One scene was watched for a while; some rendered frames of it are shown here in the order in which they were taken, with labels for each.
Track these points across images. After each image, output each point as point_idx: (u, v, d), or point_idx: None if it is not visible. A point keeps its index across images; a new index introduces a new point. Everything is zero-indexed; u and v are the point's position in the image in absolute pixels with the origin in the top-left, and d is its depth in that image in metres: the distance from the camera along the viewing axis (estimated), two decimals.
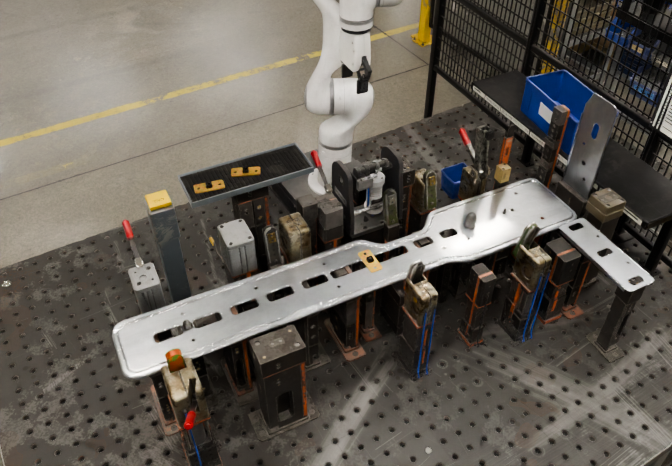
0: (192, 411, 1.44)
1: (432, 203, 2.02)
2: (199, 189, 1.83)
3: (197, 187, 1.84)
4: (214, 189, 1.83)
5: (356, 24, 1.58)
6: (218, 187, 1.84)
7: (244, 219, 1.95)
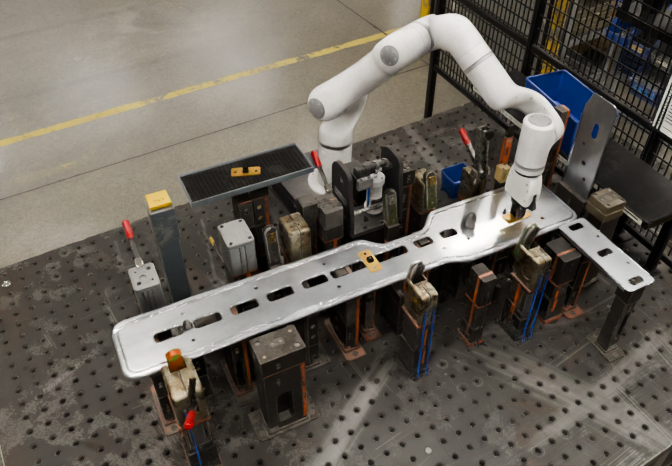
0: (192, 411, 1.44)
1: (432, 203, 2.02)
2: (510, 219, 1.93)
3: (506, 217, 1.94)
4: (523, 218, 1.94)
5: (533, 171, 1.78)
6: (526, 216, 1.95)
7: (244, 219, 1.95)
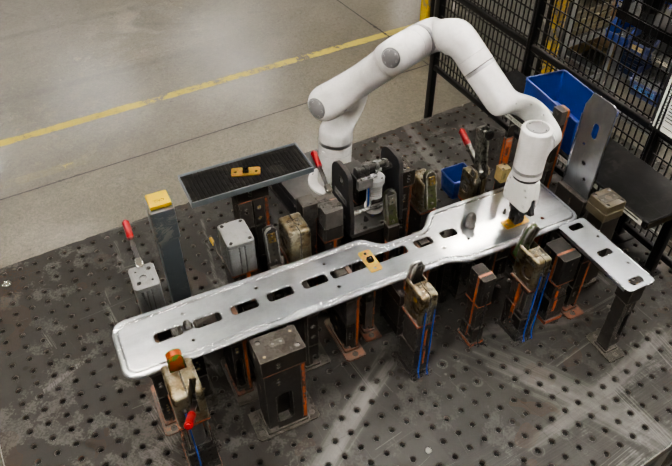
0: (192, 411, 1.44)
1: (432, 203, 2.02)
2: (508, 224, 1.95)
3: (504, 222, 1.96)
4: (521, 223, 1.95)
5: (531, 177, 1.80)
6: (524, 221, 1.96)
7: (244, 219, 1.95)
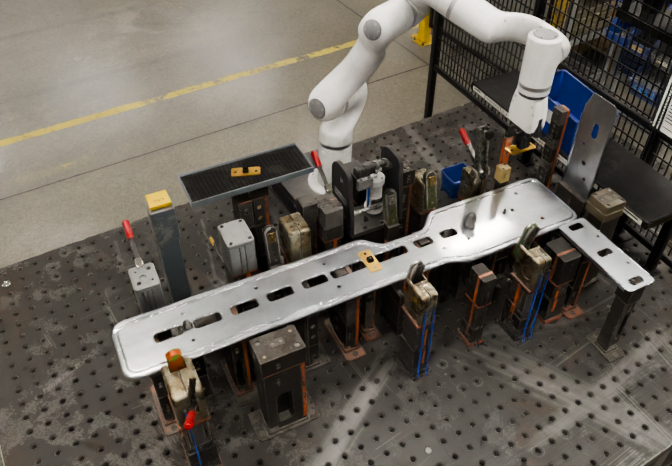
0: (192, 411, 1.44)
1: (432, 203, 2.02)
2: (513, 150, 1.82)
3: (509, 149, 1.83)
4: (527, 149, 1.82)
5: (538, 91, 1.67)
6: (530, 147, 1.83)
7: (244, 219, 1.95)
